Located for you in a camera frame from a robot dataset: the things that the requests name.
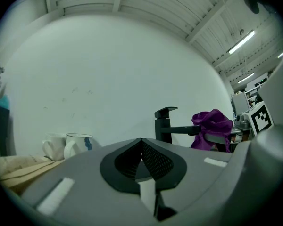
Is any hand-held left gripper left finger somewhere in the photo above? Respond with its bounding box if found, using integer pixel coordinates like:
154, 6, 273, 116
20, 137, 156, 226

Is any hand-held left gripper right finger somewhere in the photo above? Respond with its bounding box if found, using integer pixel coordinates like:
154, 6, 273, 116
134, 137, 252, 226

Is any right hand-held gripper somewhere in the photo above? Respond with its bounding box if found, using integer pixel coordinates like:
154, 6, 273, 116
203, 101, 275, 146

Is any purple cloth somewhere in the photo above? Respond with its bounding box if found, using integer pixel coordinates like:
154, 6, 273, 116
191, 108, 234, 153

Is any black faucet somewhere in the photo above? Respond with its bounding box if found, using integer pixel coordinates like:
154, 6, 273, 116
154, 106, 201, 144

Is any white mug with blue print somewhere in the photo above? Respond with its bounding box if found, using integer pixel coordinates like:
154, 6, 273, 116
63, 133, 94, 160

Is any beige tube packet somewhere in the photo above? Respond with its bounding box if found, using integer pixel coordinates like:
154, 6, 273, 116
0, 154, 48, 177

